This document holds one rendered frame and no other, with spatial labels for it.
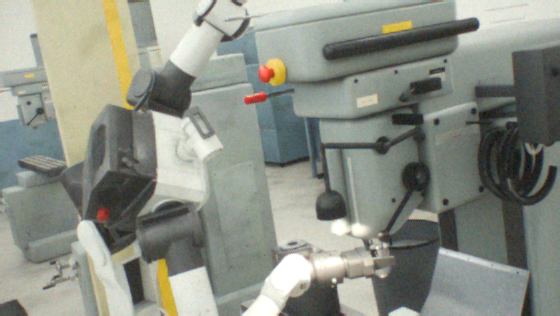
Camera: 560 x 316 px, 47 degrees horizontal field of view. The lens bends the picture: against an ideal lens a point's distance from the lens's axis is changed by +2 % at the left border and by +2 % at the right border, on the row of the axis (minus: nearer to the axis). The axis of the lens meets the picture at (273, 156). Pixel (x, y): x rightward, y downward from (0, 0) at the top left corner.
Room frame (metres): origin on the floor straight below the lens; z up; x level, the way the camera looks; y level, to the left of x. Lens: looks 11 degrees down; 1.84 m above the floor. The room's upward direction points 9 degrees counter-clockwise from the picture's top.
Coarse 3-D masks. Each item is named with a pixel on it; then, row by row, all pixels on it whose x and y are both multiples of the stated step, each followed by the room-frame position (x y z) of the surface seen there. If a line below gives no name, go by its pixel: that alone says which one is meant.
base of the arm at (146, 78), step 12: (144, 72) 1.74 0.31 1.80; (156, 72) 1.73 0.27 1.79; (132, 84) 1.75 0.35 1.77; (144, 84) 1.72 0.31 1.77; (156, 84) 1.71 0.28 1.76; (132, 96) 1.74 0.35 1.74; (144, 108) 1.71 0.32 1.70; (156, 108) 1.71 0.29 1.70; (168, 108) 1.74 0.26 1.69; (180, 108) 1.79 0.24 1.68
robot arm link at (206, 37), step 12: (204, 0) 1.71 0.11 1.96; (216, 0) 1.69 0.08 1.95; (204, 12) 1.69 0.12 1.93; (192, 24) 1.77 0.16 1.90; (204, 24) 1.73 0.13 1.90; (192, 36) 1.74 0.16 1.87; (204, 36) 1.73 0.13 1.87; (216, 36) 1.74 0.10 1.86; (228, 36) 1.76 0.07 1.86; (240, 36) 1.73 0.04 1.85; (180, 48) 1.75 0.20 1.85; (192, 48) 1.74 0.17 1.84; (204, 48) 1.74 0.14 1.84; (180, 60) 1.74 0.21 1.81; (192, 60) 1.74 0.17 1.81; (204, 60) 1.76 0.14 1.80; (192, 72) 1.75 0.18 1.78
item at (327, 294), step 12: (288, 240) 2.07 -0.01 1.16; (300, 240) 2.05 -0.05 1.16; (276, 252) 2.02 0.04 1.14; (276, 264) 2.03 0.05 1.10; (312, 288) 1.88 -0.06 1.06; (324, 288) 1.89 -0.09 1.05; (336, 288) 1.91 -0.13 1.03; (288, 300) 1.98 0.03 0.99; (300, 300) 1.89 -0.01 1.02; (312, 300) 1.87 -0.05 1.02; (324, 300) 1.89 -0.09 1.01; (336, 300) 1.91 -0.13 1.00; (300, 312) 1.91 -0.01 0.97; (312, 312) 1.87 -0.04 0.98; (324, 312) 1.89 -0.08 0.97
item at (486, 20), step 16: (464, 0) 6.62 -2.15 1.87; (480, 0) 6.45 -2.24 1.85; (496, 0) 6.29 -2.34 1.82; (512, 0) 6.14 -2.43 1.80; (528, 0) 5.99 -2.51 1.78; (544, 0) 5.86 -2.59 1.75; (464, 16) 6.64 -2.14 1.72; (480, 16) 6.47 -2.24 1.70; (496, 16) 6.30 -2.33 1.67; (512, 16) 6.15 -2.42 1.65; (528, 16) 6.00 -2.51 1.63; (544, 16) 5.87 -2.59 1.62
